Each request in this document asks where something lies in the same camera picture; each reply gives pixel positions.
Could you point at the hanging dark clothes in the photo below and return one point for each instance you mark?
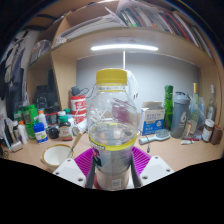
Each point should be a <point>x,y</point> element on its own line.
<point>15,76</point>

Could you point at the light blue hairbrush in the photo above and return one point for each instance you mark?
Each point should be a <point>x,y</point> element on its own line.
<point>160,135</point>

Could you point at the grey shaker bottle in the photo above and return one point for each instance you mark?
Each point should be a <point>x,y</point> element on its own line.
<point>180,116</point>

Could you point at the slim bottle with yellow top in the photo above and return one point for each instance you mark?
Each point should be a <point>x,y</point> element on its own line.
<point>195,103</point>

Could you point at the spoon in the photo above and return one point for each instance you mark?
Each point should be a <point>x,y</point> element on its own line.
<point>76,141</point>

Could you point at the black bag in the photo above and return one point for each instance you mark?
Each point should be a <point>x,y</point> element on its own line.
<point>45,96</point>

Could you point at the green glass bottle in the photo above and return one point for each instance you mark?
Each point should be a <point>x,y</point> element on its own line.
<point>168,106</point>

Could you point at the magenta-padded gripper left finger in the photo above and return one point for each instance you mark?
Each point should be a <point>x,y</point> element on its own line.
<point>70,171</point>

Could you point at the red and white canister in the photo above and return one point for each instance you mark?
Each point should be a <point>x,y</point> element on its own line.
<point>78,108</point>

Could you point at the white bottle with blue label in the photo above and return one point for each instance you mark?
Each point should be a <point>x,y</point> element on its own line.
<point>40,134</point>

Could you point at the wooden shelf unit with books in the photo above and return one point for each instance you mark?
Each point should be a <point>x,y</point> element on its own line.
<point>133,33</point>

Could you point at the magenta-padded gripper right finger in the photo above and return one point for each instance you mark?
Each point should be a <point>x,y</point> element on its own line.
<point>155,170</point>

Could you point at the dark bottle with green cap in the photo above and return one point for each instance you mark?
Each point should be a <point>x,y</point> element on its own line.
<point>65,130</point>

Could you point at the clear yellow-capped drink bottle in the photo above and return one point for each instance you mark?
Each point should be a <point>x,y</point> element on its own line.
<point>112,133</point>

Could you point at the white led desk lamp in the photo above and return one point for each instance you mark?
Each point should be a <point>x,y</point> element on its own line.
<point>124,47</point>

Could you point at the green plastic container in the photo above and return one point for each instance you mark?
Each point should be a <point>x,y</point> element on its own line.
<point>30,118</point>

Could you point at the tall clear glass bottle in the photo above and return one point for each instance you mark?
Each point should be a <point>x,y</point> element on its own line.
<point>211,106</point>

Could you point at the blue and white carton box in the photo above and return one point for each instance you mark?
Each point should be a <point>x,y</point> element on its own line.
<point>151,120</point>

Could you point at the cream ceramic cup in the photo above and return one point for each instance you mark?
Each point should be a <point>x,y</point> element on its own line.
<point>55,156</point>

